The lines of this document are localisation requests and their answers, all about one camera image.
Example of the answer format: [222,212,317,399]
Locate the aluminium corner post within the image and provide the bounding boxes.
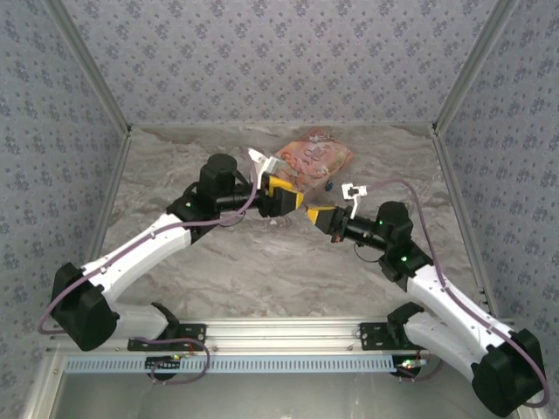
[431,0,523,134]
[43,0,133,134]

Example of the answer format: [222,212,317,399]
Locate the pale slotted cable duct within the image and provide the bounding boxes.
[64,354,405,374]

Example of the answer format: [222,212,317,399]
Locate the black circuit board with LEDs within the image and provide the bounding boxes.
[395,355,427,379]
[145,355,183,372]

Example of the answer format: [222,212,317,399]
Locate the pink floral diary book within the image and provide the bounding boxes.
[274,126,355,196]

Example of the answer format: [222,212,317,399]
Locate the aluminium lower frame bar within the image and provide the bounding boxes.
[21,354,66,419]

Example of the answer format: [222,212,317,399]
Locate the aluminium table side rail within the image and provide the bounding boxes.
[431,126,499,318]
[84,129,135,263]

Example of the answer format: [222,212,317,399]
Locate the aluminium mounting rail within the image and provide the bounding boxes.
[45,317,521,354]

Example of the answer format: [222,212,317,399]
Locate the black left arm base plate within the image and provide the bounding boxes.
[127,321,207,352]

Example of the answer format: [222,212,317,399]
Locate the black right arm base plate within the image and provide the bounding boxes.
[358,321,410,353]

